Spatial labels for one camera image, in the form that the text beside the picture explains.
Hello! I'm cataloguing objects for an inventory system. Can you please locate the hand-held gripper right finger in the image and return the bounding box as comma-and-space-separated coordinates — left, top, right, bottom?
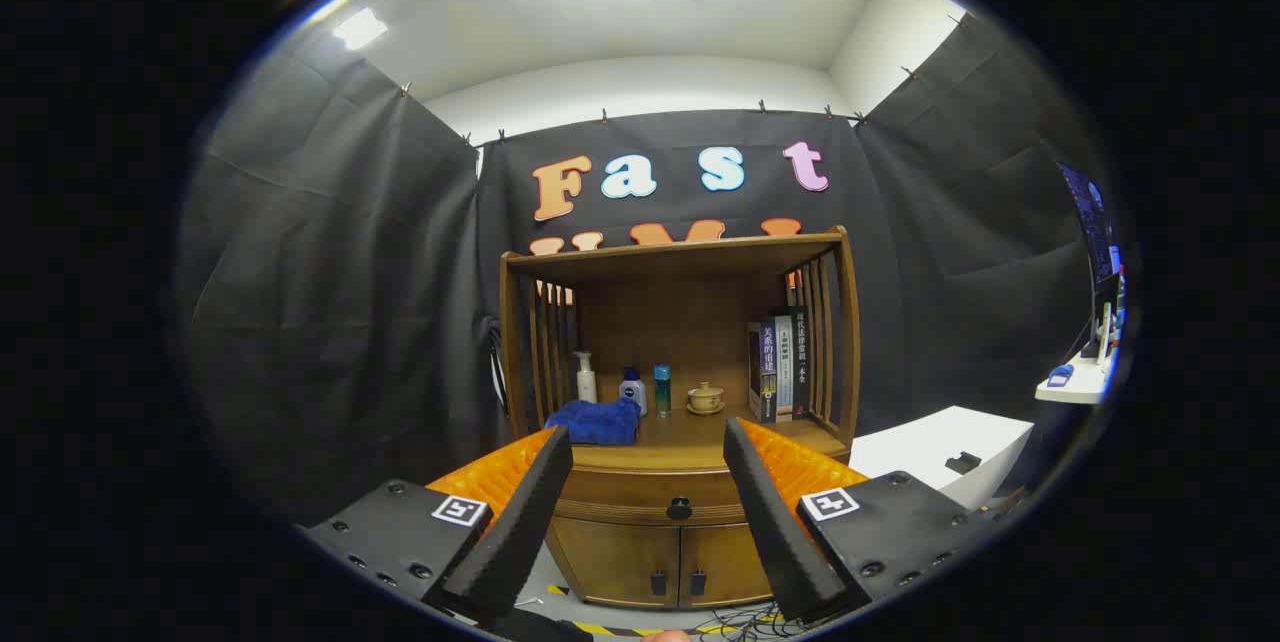
722, 417, 1001, 623

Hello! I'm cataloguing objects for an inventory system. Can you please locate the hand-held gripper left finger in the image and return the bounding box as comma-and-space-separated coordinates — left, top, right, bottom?
300, 425, 576, 628

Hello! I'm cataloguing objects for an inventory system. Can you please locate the brown wooden drawer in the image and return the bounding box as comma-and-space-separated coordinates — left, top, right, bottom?
555, 467, 761, 526

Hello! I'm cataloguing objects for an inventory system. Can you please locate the wooden cabinet door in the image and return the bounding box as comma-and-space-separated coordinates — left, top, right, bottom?
680, 522, 776, 609
548, 517, 683, 608

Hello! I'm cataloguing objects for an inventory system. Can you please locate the wooden countertop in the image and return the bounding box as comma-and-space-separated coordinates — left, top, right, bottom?
540, 405, 851, 473

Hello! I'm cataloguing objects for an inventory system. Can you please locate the white side cabinet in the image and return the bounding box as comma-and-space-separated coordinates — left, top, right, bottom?
850, 406, 1036, 513

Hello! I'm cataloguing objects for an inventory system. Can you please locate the brown wooden cabinet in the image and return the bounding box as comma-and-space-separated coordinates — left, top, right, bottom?
498, 225, 863, 611

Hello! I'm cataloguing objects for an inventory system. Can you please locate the yellow black floor tape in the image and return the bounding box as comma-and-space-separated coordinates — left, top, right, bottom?
545, 584, 781, 638

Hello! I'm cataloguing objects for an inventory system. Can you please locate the blue towel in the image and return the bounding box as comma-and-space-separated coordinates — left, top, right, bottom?
545, 398, 642, 447

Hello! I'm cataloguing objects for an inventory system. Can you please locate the dark blue book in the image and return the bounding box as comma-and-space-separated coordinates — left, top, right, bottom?
748, 322, 779, 424

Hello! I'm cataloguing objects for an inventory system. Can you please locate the white spined book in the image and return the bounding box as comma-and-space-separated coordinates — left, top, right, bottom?
773, 314, 796, 420

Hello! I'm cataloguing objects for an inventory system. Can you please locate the black spined book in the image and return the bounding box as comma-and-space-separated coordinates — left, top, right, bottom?
789, 307, 811, 418

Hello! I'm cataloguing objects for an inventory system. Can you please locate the black backdrop cloth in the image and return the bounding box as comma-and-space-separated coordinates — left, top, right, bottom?
175, 12, 1101, 523

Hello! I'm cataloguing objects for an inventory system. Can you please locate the white desk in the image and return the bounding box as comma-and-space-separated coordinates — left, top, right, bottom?
1035, 352, 1116, 406

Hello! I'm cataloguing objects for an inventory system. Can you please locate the computer monitor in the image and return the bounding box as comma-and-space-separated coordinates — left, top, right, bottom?
1058, 162, 1123, 343

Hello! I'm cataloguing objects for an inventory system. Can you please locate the small ceiling light panel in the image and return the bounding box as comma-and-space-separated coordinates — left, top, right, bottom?
332, 7, 389, 51

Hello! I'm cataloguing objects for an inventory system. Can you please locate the tangle of floor cables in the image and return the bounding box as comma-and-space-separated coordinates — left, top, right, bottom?
700, 604, 801, 638

